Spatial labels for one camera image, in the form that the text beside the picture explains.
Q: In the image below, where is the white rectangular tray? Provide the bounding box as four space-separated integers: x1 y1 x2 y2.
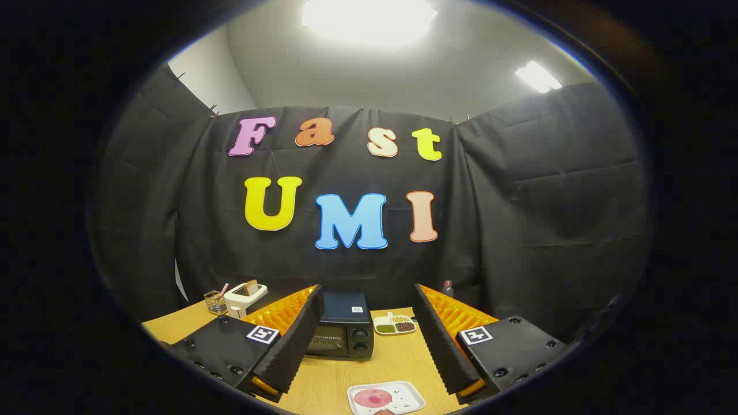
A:
347 380 427 415

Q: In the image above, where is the white bread toaster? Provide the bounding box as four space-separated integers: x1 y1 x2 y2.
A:
224 282 269 318

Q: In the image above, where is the large ceiling light panel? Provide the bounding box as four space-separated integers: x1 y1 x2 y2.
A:
301 0 439 47

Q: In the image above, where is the white divided bean dish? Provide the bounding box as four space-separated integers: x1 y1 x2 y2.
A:
373 312 417 335

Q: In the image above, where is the pink round ham slice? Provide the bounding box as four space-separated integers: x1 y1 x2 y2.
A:
354 388 394 408

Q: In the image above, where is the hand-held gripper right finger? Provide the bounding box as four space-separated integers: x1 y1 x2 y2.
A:
413 283 568 405

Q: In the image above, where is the small ceiling light panel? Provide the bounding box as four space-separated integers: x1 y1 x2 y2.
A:
514 61 563 94

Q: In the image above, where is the black toaster oven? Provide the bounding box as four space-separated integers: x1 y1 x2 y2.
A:
306 291 375 360

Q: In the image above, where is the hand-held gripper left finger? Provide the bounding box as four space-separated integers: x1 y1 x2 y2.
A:
163 284 325 403

